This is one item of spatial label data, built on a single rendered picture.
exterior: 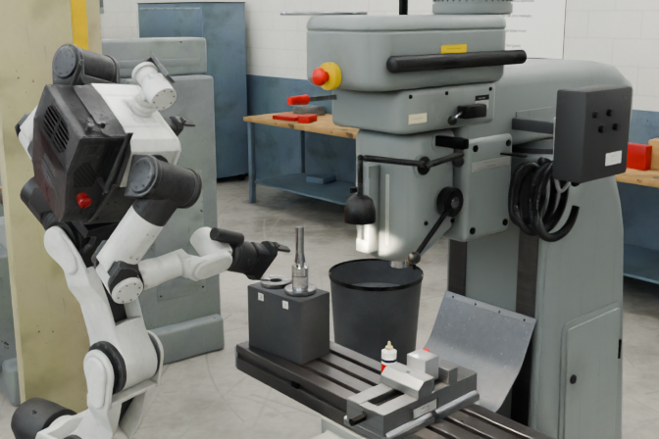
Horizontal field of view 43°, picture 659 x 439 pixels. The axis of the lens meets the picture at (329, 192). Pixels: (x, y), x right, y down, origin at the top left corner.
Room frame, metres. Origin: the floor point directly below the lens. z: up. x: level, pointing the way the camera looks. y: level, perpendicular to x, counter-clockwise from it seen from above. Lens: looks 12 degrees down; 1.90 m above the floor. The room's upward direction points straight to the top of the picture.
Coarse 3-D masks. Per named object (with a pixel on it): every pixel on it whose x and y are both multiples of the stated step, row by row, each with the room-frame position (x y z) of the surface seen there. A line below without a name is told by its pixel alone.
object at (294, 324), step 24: (264, 288) 2.28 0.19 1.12; (288, 288) 2.25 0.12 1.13; (312, 288) 2.25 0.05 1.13; (264, 312) 2.27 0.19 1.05; (288, 312) 2.20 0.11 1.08; (312, 312) 2.20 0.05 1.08; (264, 336) 2.27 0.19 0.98; (288, 336) 2.20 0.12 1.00; (312, 336) 2.20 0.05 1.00; (288, 360) 2.20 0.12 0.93; (312, 360) 2.20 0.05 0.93
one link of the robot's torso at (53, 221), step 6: (54, 216) 2.13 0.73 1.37; (48, 222) 2.14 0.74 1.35; (54, 222) 2.12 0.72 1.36; (60, 222) 2.11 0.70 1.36; (66, 222) 2.10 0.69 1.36; (72, 222) 2.11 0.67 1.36; (48, 228) 2.13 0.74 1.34; (66, 228) 2.09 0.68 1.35; (72, 228) 2.09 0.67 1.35; (72, 234) 2.08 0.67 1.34; (78, 234) 2.09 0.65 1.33; (72, 240) 2.08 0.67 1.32; (78, 240) 2.09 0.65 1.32; (84, 240) 2.09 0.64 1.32; (78, 246) 2.08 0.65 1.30
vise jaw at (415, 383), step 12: (384, 372) 1.90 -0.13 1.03; (396, 372) 1.89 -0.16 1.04; (408, 372) 1.89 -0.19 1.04; (420, 372) 1.88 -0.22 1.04; (384, 384) 1.90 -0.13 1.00; (396, 384) 1.87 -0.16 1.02; (408, 384) 1.84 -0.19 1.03; (420, 384) 1.83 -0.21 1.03; (432, 384) 1.85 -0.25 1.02; (420, 396) 1.82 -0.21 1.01
